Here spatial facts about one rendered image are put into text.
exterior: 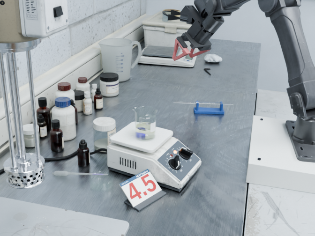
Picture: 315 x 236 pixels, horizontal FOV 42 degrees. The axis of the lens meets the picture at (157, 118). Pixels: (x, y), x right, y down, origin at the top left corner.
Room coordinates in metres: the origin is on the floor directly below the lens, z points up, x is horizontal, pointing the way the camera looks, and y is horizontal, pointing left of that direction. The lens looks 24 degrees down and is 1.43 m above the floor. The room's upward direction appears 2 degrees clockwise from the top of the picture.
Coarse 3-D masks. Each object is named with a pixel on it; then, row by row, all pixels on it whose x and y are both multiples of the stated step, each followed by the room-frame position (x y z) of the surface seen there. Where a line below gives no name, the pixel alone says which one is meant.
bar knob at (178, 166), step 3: (177, 156) 0.84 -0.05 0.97; (171, 159) 0.84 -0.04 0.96; (174, 159) 0.83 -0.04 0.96; (177, 159) 0.83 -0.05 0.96; (171, 162) 0.83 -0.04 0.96; (174, 162) 0.82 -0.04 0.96; (177, 162) 0.82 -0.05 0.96; (171, 165) 0.82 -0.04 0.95; (174, 165) 0.82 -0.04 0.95; (177, 165) 0.81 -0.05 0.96; (180, 165) 0.83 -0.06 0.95; (174, 168) 0.81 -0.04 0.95; (177, 168) 0.81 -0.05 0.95
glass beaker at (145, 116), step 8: (136, 112) 0.87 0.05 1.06; (144, 112) 0.86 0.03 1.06; (152, 112) 0.87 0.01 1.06; (136, 120) 0.87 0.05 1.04; (144, 120) 0.86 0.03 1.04; (152, 120) 0.87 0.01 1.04; (136, 128) 0.87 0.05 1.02; (144, 128) 0.86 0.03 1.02; (152, 128) 0.87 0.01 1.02; (136, 136) 0.87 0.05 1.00; (144, 136) 0.86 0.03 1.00; (152, 136) 0.87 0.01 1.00
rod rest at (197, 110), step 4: (196, 104) 1.26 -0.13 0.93; (220, 104) 1.27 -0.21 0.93; (196, 108) 1.25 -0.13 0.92; (200, 108) 1.27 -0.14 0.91; (204, 108) 1.27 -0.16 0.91; (208, 108) 1.27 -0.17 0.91; (212, 108) 1.28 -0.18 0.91; (216, 108) 1.28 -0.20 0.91; (220, 108) 1.26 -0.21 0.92; (196, 112) 1.25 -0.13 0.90; (200, 112) 1.25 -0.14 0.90; (204, 112) 1.25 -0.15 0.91; (208, 112) 1.25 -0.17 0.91; (212, 112) 1.25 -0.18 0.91; (216, 112) 1.25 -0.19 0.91; (220, 112) 1.25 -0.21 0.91; (224, 112) 1.25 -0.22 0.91
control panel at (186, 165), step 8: (176, 144) 0.90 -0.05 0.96; (168, 152) 0.86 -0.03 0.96; (160, 160) 0.82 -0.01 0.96; (168, 160) 0.83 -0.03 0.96; (184, 160) 0.86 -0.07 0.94; (192, 160) 0.87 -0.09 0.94; (168, 168) 0.81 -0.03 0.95; (184, 168) 0.83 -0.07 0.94; (176, 176) 0.80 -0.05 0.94; (184, 176) 0.81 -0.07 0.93
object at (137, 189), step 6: (144, 174) 0.80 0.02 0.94; (138, 180) 0.78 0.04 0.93; (144, 180) 0.79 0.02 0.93; (150, 180) 0.80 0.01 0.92; (126, 186) 0.75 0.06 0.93; (132, 186) 0.76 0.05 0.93; (138, 186) 0.77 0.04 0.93; (144, 186) 0.77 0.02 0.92; (150, 186) 0.78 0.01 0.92; (156, 186) 0.79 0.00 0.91; (126, 192) 0.74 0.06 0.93; (132, 192) 0.75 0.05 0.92; (138, 192) 0.75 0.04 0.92; (144, 192) 0.76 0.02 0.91; (150, 192) 0.77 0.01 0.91; (132, 198) 0.74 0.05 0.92; (138, 198) 0.74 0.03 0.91
